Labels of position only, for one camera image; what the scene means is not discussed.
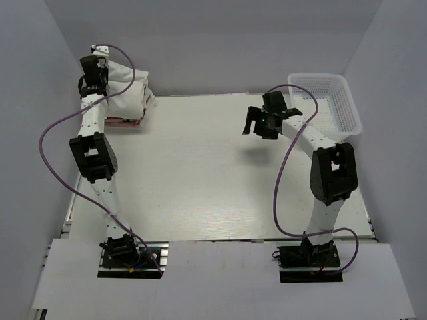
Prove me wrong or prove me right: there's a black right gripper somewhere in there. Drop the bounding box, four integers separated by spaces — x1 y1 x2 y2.
244 106 280 140

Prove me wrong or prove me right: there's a white and green t-shirt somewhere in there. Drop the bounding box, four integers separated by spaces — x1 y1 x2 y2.
106 61 155 120

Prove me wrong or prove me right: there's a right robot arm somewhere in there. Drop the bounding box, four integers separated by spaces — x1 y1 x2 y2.
243 91 358 266

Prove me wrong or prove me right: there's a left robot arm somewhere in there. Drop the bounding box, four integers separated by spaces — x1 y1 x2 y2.
69 55 130 241

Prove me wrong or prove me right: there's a white plastic basket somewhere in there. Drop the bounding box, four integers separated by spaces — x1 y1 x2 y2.
288 73 362 141

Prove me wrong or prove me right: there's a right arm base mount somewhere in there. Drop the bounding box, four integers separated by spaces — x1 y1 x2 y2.
272 239 343 283

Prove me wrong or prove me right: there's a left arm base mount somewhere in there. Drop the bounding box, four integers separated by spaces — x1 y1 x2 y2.
97 235 169 279

